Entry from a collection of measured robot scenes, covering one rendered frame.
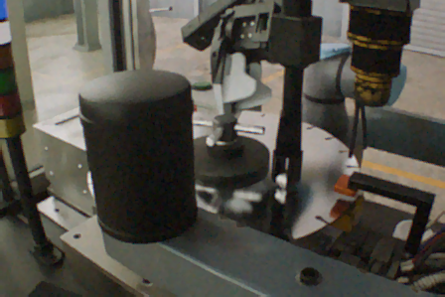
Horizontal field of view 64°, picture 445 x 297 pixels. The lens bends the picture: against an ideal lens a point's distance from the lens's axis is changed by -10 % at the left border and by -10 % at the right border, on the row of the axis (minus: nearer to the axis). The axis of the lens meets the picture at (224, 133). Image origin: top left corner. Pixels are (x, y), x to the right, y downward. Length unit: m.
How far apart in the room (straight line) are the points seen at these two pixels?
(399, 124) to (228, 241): 0.39
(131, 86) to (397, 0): 0.22
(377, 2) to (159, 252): 0.25
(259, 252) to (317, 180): 0.26
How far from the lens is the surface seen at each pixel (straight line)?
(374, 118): 0.57
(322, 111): 1.04
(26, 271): 0.68
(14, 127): 0.57
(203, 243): 0.21
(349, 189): 0.41
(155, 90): 0.19
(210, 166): 0.45
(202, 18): 0.56
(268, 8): 0.48
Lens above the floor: 1.18
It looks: 25 degrees down
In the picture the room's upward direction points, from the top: straight up
